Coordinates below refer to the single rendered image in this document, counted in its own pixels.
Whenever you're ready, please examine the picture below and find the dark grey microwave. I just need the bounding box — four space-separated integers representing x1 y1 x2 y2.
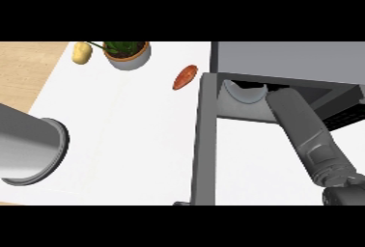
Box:
210 41 365 133

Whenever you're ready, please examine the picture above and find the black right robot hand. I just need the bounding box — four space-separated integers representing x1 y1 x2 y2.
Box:
232 80 268 92

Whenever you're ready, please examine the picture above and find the pale round microwave plate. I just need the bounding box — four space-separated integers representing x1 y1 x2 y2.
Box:
219 79 271 105

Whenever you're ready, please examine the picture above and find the orange sweet potato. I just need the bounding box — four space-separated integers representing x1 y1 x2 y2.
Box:
172 64 200 92

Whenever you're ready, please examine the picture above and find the green plant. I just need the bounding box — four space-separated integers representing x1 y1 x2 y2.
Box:
86 41 147 56

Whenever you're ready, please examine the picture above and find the grey plant pot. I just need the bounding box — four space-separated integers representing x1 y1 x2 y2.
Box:
102 41 153 71

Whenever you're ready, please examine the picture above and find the yellow potato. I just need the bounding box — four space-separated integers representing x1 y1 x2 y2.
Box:
71 41 95 66

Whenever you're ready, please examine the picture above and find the dark grey microwave door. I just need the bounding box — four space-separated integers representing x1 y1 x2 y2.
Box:
173 71 221 206

